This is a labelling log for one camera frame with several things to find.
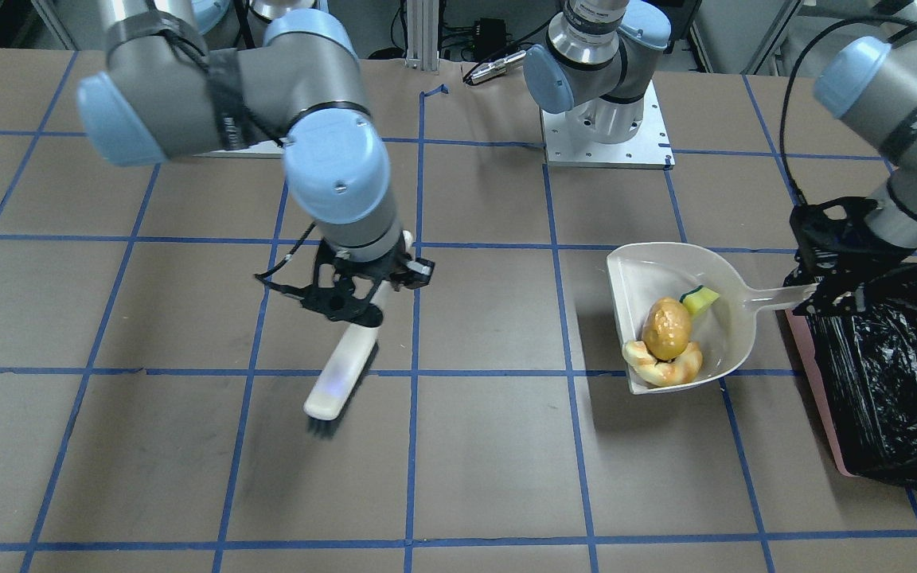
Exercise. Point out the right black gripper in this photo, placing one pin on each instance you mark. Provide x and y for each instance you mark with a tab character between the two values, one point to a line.
380	273

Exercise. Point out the black lined trash bin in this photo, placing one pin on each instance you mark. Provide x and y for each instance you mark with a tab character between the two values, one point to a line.
862	371

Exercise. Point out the beige hand brush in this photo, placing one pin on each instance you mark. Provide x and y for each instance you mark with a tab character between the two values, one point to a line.
340	377

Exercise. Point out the beige plastic dustpan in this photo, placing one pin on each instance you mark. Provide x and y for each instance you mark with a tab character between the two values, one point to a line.
642	273

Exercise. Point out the yellow green sponge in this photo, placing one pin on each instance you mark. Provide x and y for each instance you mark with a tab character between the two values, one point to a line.
697	301

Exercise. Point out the toy croissant bread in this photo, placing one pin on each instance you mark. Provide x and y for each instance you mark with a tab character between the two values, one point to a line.
663	374

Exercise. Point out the aluminium frame post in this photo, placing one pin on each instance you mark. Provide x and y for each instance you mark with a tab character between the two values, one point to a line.
422	35

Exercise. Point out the yellow toy potato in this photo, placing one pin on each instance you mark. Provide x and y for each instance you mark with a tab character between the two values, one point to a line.
667	329

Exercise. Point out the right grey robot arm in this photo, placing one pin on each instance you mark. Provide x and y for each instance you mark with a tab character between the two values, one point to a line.
164	95

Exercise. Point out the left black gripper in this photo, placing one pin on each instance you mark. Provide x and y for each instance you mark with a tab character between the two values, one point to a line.
864	241

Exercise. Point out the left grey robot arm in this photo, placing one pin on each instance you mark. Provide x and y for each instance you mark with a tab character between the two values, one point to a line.
601	55

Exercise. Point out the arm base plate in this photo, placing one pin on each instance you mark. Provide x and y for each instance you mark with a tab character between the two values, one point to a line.
602	134

